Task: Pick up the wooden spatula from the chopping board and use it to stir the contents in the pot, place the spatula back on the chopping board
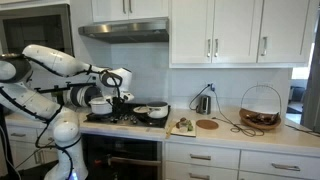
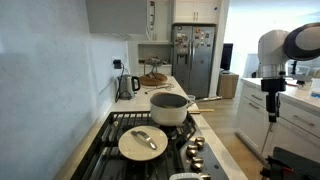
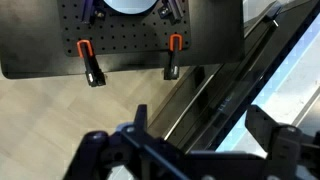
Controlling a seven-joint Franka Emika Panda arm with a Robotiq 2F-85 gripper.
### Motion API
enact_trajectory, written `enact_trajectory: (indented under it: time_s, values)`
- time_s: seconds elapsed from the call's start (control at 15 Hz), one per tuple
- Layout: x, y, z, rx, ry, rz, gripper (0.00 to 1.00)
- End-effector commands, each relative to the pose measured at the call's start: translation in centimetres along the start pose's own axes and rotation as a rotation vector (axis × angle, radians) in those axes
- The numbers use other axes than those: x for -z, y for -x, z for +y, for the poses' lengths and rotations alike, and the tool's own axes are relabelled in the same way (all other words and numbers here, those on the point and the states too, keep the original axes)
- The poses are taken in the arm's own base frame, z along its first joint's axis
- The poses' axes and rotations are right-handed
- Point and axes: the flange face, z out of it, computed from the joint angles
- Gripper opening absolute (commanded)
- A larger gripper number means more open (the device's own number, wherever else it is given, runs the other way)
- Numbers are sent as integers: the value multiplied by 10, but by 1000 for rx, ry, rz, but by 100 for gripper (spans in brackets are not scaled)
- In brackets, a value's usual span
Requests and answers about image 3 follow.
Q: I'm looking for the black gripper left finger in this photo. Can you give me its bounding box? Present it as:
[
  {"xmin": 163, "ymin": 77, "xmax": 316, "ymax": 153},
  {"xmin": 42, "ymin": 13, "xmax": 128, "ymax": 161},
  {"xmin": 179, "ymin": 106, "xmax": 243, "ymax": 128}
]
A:
[{"xmin": 63, "ymin": 104, "xmax": 188, "ymax": 180}]

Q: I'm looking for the black base mounting clamp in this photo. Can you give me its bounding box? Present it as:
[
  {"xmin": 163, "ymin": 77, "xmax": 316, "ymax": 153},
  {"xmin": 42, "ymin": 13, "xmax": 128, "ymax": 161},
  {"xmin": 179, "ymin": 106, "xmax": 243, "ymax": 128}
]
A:
[
  {"xmin": 157, "ymin": 0, "xmax": 186, "ymax": 24},
  {"xmin": 80, "ymin": 0, "xmax": 108, "ymax": 25}
]

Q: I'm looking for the orange black bar clamp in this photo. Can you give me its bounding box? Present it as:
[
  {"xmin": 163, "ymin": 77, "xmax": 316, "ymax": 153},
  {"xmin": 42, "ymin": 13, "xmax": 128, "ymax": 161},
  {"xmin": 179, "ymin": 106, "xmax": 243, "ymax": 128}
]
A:
[
  {"xmin": 75, "ymin": 39, "xmax": 107, "ymax": 88},
  {"xmin": 163, "ymin": 33, "xmax": 184, "ymax": 81}
]

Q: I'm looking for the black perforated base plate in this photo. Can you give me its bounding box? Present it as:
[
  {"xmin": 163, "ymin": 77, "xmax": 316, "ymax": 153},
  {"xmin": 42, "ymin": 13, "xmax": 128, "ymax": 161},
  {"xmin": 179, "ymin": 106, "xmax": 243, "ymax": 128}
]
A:
[{"xmin": 58, "ymin": 0, "xmax": 193, "ymax": 58}]

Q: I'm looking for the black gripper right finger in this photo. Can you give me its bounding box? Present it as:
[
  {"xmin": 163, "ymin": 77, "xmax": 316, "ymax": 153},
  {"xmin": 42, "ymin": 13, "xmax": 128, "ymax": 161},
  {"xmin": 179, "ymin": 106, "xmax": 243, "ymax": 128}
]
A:
[{"xmin": 244, "ymin": 104, "xmax": 320, "ymax": 180}]

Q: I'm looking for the silver oven door handle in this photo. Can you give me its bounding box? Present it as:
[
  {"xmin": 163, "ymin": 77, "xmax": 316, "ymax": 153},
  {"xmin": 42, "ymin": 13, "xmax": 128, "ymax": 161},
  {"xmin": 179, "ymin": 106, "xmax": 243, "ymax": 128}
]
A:
[{"xmin": 162, "ymin": 73, "xmax": 216, "ymax": 142}]

